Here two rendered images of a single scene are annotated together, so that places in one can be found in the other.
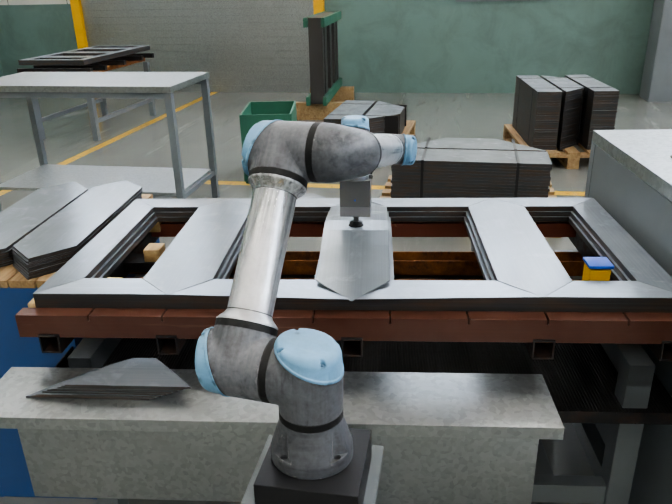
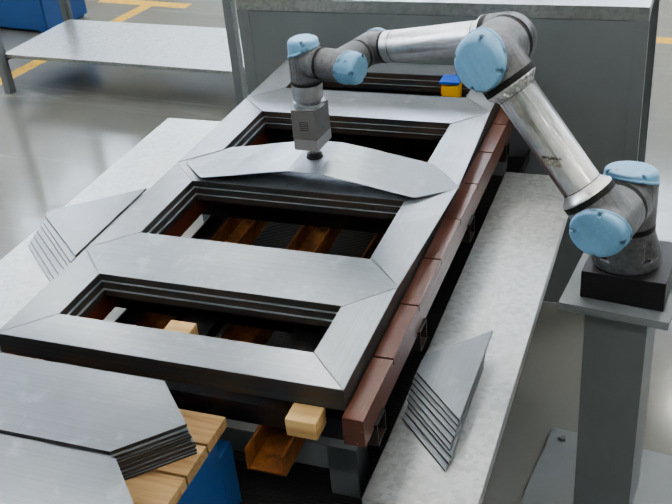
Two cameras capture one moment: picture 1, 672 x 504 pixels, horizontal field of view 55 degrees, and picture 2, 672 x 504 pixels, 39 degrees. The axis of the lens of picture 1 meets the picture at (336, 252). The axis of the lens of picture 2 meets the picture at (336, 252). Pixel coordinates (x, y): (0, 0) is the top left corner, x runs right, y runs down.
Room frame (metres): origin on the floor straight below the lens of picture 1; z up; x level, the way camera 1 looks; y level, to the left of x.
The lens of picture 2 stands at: (0.99, 1.98, 1.94)
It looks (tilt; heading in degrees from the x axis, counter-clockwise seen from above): 31 degrees down; 289
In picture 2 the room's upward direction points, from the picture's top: 6 degrees counter-clockwise
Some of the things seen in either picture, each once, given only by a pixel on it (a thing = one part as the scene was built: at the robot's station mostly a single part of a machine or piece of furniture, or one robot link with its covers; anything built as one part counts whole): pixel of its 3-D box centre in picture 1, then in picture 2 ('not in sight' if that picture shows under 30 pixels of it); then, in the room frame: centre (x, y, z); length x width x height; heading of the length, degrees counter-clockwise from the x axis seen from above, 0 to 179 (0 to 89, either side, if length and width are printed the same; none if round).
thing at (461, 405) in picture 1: (263, 400); (493, 308); (1.24, 0.17, 0.67); 1.30 x 0.20 x 0.03; 86
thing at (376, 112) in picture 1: (368, 127); not in sight; (6.44, -0.36, 0.18); 1.20 x 0.80 x 0.37; 167
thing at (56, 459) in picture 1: (273, 443); not in sight; (1.32, 0.17, 0.48); 1.30 x 0.04 x 0.35; 86
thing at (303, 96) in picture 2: not in sight; (308, 91); (1.72, -0.06, 1.08); 0.08 x 0.08 x 0.05
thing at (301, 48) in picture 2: (354, 137); (305, 60); (1.71, -0.06, 1.16); 0.09 x 0.08 x 0.11; 162
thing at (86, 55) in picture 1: (95, 90); not in sight; (7.73, 2.76, 0.43); 1.66 x 0.84 x 0.85; 169
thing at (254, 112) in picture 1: (268, 141); not in sight; (5.49, 0.56, 0.29); 0.61 x 0.46 x 0.57; 179
